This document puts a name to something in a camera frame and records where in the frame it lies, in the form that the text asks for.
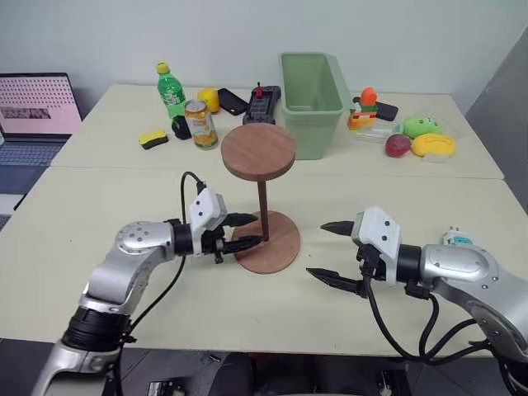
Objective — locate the black remote controller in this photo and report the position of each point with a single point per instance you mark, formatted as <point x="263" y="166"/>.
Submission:
<point x="260" y="108"/>

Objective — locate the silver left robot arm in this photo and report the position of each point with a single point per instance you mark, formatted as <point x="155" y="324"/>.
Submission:
<point x="136" y="243"/>

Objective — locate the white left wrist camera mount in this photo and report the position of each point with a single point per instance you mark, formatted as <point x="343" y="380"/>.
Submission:
<point x="203" y="210"/>

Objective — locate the black tape roll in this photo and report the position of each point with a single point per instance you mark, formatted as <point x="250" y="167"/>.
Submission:
<point x="180" y="128"/>

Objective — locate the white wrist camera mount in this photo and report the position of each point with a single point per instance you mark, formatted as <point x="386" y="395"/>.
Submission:
<point x="381" y="235"/>
<point x="203" y="210"/>

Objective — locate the black smartphone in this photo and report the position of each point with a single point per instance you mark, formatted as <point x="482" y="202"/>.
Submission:
<point x="232" y="101"/>
<point x="387" y="111"/>

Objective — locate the round wooden base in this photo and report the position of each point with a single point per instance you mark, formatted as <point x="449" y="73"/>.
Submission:
<point x="282" y="247"/>

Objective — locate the light green plastic bin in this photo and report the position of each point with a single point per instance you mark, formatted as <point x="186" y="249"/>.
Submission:
<point x="313" y="132"/>

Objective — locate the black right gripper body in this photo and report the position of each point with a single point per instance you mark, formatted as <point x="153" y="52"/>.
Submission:
<point x="373" y="264"/>

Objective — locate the colourful toy block figure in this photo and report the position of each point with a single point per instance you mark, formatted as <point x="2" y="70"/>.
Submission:
<point x="363" y="111"/>

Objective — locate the open laptop computer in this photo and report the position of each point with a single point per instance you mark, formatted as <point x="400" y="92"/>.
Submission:
<point x="35" y="107"/>

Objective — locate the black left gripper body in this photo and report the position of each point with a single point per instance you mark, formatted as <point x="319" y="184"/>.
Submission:
<point x="213" y="244"/>

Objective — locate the green plush toy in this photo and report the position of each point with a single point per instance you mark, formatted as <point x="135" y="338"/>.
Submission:
<point x="420" y="126"/>

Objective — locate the clear plastic tray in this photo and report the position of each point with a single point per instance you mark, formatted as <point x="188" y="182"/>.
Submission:
<point x="373" y="134"/>

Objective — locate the green soda bottle yellow cap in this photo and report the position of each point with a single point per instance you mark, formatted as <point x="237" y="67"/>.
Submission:
<point x="171" y="92"/>

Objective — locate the yellow plush toy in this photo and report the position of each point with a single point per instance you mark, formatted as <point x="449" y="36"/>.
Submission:
<point x="433" y="145"/>

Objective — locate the yellow fruit drink can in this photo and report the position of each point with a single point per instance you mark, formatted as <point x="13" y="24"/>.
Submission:
<point x="201" y="128"/>

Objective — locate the white and green plug adapter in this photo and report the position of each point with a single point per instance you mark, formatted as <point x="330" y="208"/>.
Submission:
<point x="457" y="239"/>

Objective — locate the wooden pole with round top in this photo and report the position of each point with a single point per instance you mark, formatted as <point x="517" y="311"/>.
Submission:
<point x="257" y="150"/>

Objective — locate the yellow and black sponge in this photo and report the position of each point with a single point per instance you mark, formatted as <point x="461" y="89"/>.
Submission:
<point x="153" y="139"/>

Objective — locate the red apple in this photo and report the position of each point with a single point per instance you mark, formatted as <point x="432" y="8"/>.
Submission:
<point x="397" y="145"/>

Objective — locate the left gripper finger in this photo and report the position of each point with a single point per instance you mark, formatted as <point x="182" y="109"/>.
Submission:
<point x="241" y="218"/>
<point x="245" y="243"/>

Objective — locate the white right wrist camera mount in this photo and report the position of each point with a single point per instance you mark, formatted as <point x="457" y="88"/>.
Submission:
<point x="381" y="235"/>

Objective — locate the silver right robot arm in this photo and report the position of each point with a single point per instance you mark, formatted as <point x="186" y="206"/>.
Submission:
<point x="462" y="264"/>

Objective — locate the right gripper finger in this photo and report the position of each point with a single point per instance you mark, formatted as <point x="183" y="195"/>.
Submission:
<point x="340" y="228"/>
<point x="336" y="279"/>

